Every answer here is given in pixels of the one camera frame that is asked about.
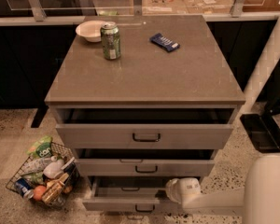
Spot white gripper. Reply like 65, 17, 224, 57
165, 177, 201, 203

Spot grey bottom drawer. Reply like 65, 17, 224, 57
83, 176, 182, 214

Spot grey drawer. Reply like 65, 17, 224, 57
83, 176, 182, 214
76, 149, 215, 176
57, 108, 232, 149

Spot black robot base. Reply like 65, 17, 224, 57
240, 97, 280, 153

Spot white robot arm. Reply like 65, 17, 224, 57
165, 15, 280, 224

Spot grey middle drawer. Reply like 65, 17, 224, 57
76, 149, 215, 176

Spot grey drawer cabinet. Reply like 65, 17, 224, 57
44, 14, 247, 215

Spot grey top drawer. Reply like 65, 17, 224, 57
57, 108, 232, 149

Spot white plastic bottle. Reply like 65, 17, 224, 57
43, 156, 64, 179

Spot brown snack box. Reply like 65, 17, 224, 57
42, 173, 69, 204

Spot orange fruit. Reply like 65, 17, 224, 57
34, 185, 47, 201

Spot green chip bag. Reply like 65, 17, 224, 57
26, 135, 52, 158

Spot clear water bottle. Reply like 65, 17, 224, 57
22, 156, 52, 174

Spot dark blue snack packet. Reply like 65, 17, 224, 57
149, 33, 180, 52

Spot blue soda can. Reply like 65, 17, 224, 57
14, 178, 34, 200

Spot green soda can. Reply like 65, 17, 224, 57
100, 21, 120, 60

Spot white bowl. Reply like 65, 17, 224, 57
76, 21, 105, 42

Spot left cardboard box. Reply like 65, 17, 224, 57
142, 0, 188, 14

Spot black wire basket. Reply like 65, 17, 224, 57
6, 141, 79, 207

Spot metal railing frame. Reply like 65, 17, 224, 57
0, 0, 280, 25

